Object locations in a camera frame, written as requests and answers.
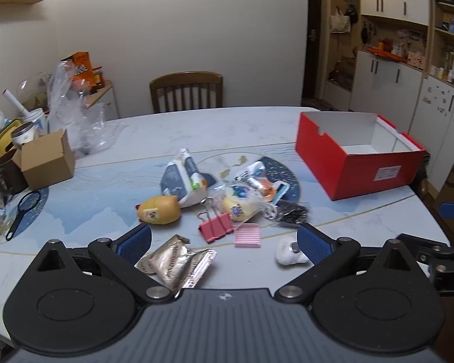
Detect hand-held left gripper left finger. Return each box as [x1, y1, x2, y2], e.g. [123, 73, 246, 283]
[36, 222, 174, 304]

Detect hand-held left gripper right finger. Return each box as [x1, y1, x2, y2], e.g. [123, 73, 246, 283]
[274, 222, 420, 303]

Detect white plastic gadget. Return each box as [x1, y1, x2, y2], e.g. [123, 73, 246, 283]
[275, 236, 309, 266]

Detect bag of black clips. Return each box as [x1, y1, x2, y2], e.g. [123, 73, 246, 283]
[274, 200, 310, 227]

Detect yellow mango-shaped toy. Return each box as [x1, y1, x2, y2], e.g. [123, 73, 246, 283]
[135, 195, 182, 225]

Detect pink striped eraser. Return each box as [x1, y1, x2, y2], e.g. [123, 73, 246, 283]
[235, 224, 262, 248]

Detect blue white tissue pack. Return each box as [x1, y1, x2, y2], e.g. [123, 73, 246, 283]
[160, 148, 218, 208]

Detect white sausage packet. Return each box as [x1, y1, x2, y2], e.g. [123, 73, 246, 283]
[235, 161, 290, 203]

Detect pink binder clip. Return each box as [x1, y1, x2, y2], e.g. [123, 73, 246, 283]
[197, 198, 234, 244]

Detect yellow snack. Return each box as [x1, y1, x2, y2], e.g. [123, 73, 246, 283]
[221, 183, 267, 222]

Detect red cardboard box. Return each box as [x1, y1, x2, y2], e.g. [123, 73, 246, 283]
[295, 111, 428, 201]

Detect white marble desktop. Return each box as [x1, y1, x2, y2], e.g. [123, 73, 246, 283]
[0, 106, 452, 350]

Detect brown cardboard box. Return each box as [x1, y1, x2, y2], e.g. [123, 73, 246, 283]
[13, 129, 76, 190]

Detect black magnifying glass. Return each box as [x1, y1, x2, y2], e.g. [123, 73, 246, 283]
[5, 191, 41, 240]

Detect clear plastic bag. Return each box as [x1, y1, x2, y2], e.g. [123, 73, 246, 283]
[47, 60, 118, 157]

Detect white side cabinet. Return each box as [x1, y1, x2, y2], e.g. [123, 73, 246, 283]
[85, 80, 120, 119]

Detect white cup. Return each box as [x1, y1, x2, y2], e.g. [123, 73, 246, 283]
[25, 108, 48, 137]

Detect wooden chair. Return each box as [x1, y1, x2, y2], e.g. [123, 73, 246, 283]
[149, 72, 224, 114]

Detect orange snack box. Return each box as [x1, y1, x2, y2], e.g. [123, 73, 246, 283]
[61, 52, 97, 91]

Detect white paper roll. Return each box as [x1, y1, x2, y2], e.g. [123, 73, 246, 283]
[2, 89, 31, 117]

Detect dark wooden door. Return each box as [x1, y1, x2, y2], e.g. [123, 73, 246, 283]
[302, 0, 323, 101]

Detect hanging tote bag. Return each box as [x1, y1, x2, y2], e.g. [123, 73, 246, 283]
[329, 7, 352, 34]

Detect white wall cabinets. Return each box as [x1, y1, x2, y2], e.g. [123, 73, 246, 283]
[325, 0, 454, 169]

